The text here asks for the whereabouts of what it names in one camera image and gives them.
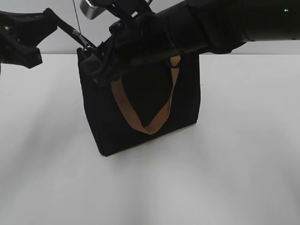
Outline left thin black cord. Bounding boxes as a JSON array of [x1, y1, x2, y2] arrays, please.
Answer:
[[72, 0, 82, 34]]

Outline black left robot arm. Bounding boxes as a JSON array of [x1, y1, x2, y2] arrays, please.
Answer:
[[0, 8, 96, 69]]

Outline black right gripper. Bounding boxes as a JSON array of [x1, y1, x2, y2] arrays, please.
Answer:
[[79, 20, 150, 87]]

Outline black tote bag tan handles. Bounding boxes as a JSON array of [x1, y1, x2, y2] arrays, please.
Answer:
[[79, 53, 201, 157]]

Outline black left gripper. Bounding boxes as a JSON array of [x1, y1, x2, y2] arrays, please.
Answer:
[[0, 11, 96, 68]]

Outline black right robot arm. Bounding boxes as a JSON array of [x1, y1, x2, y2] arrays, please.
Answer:
[[80, 0, 300, 86]]

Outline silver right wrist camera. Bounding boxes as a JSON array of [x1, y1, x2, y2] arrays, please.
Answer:
[[80, 0, 106, 20]]

